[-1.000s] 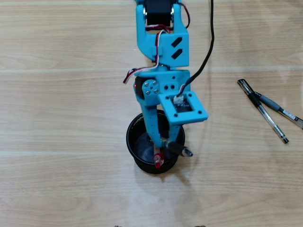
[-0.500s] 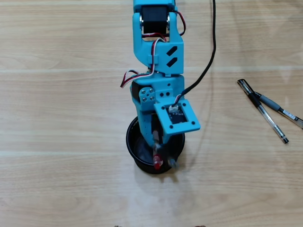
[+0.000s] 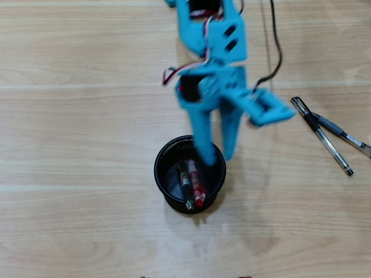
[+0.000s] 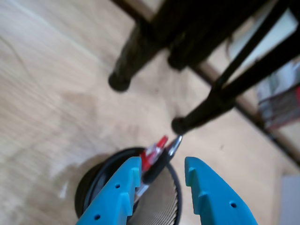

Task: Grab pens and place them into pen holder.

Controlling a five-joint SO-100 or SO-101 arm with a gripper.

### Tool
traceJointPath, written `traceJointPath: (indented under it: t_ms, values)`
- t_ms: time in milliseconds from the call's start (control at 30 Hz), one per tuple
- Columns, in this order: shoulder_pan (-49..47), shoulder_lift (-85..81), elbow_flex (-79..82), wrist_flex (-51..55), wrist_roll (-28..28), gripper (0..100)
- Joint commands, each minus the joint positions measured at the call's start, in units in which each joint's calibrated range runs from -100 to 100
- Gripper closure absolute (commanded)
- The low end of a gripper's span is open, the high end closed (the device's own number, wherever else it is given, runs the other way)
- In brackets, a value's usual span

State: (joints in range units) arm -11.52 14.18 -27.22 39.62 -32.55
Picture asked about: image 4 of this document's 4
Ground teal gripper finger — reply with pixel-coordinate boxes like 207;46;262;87
76;156;143;225
184;156;258;225

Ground red retractable pen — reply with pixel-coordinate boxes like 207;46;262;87
139;135;170;173

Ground gray flat sheet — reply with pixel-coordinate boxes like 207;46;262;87
280;175;300;225

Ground black camera tripod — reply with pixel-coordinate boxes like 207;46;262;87
108;0;300;135

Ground black clip retractable pen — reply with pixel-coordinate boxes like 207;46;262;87
134;135;184;199

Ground red and gray box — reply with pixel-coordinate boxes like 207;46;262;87
256;61;300;130

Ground black mesh pen holder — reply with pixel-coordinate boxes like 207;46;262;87
75;147;183;225

